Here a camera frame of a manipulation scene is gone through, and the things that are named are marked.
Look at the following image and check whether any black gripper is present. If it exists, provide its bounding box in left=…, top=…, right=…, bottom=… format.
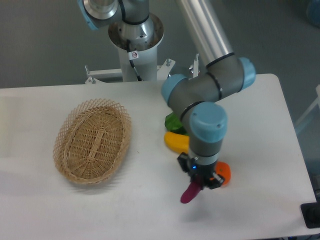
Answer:
left=177, top=152, right=224, bottom=190

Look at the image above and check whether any purple sweet potato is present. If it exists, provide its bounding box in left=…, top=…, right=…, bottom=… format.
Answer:
left=180, top=181, right=202, bottom=204

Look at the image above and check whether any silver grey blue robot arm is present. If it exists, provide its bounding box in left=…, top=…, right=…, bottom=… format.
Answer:
left=78, top=0, right=256, bottom=190

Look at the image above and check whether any orange tangerine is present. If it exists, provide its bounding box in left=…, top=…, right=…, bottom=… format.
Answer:
left=209, top=161, right=232, bottom=187

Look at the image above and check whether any yellow mango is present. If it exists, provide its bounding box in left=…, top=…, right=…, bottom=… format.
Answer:
left=163, top=131, right=190, bottom=154

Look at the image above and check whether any green bok choy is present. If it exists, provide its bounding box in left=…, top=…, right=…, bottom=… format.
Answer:
left=164, top=112, right=189, bottom=136

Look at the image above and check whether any woven wicker oval basket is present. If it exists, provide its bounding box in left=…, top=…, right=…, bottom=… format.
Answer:
left=53, top=98, right=132, bottom=185

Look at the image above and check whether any black device at table edge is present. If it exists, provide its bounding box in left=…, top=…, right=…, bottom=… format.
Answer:
left=300, top=202, right=320, bottom=229

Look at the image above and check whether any white metal base frame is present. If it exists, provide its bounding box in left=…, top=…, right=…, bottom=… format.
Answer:
left=84, top=53, right=201, bottom=84

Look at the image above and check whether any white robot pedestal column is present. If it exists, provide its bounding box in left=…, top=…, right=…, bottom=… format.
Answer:
left=108, top=13, right=164, bottom=68

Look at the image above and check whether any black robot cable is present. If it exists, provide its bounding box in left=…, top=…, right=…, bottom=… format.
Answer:
left=126, top=39, right=143, bottom=82

